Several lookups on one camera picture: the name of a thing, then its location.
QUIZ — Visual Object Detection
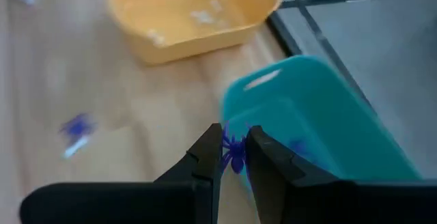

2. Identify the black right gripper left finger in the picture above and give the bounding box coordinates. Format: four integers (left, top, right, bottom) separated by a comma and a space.
19, 123, 224, 224

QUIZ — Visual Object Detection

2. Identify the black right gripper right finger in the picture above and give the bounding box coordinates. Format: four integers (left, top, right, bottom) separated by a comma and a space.
244, 125, 437, 224

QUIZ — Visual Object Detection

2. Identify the purple plastic spider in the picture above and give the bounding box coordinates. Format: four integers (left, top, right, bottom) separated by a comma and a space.
288, 137, 310, 156
58, 112, 99, 139
220, 121, 252, 176

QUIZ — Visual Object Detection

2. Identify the teal plastic bin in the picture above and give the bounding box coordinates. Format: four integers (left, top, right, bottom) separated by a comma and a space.
221, 55, 421, 197

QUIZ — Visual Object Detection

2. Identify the orange plastic bin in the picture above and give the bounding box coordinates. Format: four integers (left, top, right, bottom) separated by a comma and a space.
98, 0, 283, 65

